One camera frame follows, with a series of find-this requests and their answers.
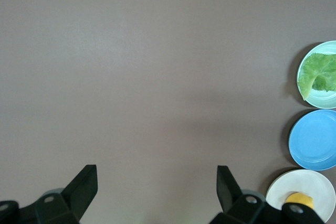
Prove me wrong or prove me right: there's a cream round plate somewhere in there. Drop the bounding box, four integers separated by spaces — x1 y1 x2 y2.
265 169 335 223

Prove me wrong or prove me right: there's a blue round plate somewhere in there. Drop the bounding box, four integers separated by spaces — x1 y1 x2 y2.
288 109 336 170

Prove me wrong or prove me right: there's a pale green round plate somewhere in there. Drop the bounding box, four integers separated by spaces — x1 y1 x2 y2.
297 40 336 109

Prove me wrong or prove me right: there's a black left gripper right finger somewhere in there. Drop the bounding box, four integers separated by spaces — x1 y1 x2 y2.
209 165 326 224

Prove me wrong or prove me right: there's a green lettuce leaf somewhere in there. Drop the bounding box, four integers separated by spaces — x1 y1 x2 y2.
297 52 336 101

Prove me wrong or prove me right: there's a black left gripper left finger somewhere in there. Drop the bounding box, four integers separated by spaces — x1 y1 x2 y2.
0 165 98 224

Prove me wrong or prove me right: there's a yellow lemon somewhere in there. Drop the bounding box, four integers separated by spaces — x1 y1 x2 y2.
285 192 314 210

